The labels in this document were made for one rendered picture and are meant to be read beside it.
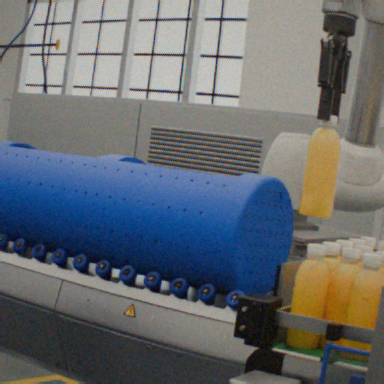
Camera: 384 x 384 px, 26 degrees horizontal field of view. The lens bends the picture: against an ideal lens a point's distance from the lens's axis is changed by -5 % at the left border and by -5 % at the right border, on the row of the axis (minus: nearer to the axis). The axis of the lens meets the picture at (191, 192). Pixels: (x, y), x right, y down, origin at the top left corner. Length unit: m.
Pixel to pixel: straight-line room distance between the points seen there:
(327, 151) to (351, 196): 0.70
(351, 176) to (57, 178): 0.84
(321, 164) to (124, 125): 2.51
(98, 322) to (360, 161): 0.89
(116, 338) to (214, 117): 1.95
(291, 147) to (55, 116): 2.35
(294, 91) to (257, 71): 0.29
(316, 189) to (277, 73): 3.09
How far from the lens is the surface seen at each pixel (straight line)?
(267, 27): 4.91
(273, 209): 1.94
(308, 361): 1.66
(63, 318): 2.14
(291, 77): 4.77
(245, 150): 3.70
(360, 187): 2.45
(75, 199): 2.07
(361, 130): 2.43
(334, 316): 1.73
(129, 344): 2.02
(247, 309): 1.69
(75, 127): 4.46
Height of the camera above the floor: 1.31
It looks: 4 degrees down
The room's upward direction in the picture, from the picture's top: 6 degrees clockwise
